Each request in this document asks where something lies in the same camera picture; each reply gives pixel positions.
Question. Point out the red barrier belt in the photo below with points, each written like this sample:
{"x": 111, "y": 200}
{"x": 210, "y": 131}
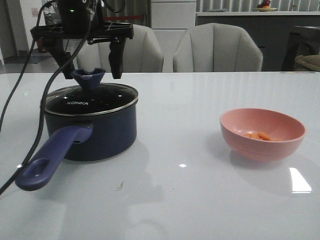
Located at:
{"x": 123, "y": 18}

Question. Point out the pink bowl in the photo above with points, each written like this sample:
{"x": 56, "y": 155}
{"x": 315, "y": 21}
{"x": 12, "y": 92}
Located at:
{"x": 236, "y": 122}

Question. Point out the beige chair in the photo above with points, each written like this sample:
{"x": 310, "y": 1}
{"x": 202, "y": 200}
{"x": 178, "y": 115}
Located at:
{"x": 142, "y": 54}
{"x": 216, "y": 47}

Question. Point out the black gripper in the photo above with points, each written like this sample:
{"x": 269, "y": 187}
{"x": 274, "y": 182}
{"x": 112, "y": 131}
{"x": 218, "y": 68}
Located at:
{"x": 79, "y": 18}

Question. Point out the white cabinet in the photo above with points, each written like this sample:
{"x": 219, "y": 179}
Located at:
{"x": 169, "y": 20}

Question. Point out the glass lid with blue knob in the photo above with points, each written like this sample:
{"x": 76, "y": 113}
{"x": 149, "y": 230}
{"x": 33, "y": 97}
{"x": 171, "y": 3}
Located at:
{"x": 90, "y": 97}

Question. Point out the dark blue saucepan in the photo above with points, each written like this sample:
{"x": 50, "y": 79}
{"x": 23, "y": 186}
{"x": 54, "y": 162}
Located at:
{"x": 78, "y": 138}

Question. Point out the right beige chair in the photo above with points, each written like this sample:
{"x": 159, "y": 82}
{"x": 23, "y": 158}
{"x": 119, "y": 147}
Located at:
{"x": 216, "y": 47}

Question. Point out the left beige chair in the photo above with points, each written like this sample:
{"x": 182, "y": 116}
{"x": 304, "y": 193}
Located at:
{"x": 142, "y": 54}

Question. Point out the olive cushion seat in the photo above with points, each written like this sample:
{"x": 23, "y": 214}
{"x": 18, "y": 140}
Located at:
{"x": 309, "y": 63}

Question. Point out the dark grey counter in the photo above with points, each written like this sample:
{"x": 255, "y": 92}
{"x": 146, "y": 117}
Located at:
{"x": 280, "y": 35}

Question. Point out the orange ham slices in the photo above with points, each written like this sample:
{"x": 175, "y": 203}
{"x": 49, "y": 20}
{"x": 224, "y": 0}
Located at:
{"x": 260, "y": 135}

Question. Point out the fruit plate on counter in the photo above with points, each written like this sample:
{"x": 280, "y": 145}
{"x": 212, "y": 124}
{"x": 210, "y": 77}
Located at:
{"x": 265, "y": 6}

